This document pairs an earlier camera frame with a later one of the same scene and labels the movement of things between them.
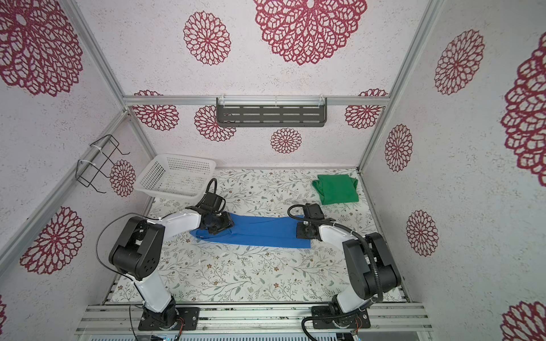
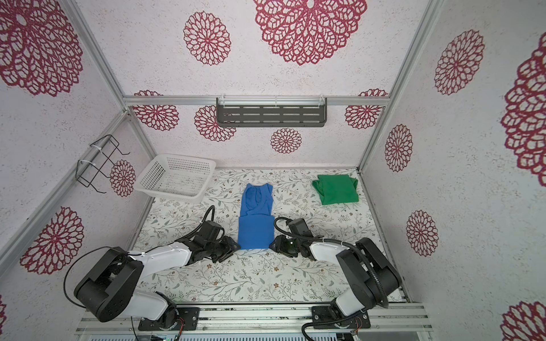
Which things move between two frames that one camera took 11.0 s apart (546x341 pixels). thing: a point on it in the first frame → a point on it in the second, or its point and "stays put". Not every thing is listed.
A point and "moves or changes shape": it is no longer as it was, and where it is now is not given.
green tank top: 337,188 stays put
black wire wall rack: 97,158 stays put
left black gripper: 228,221 → 230,248
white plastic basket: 177,175 stays put
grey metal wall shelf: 269,111 stays put
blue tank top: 259,231 moves or changes shape
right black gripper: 300,234 → 279,246
